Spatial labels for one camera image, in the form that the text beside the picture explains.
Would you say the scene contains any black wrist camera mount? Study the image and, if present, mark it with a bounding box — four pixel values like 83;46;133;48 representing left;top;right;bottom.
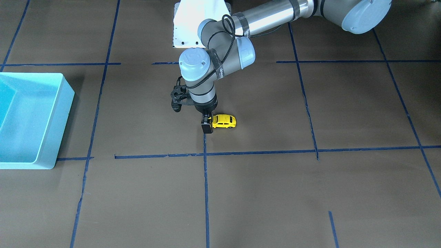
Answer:
171;85;189;113

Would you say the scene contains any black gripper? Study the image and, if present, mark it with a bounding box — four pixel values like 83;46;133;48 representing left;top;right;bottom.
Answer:
195;100;218;134

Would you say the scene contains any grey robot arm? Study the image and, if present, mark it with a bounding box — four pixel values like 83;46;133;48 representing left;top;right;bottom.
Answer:
171;0;392;134

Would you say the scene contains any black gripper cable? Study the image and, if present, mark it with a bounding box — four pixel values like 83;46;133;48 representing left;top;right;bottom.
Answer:
176;14;290;90

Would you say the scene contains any light blue plastic bin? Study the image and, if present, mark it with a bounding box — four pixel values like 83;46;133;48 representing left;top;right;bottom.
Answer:
0;72;74;169

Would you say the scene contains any yellow beetle toy car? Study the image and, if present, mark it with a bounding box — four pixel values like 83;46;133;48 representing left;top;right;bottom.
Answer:
212;114;237;128

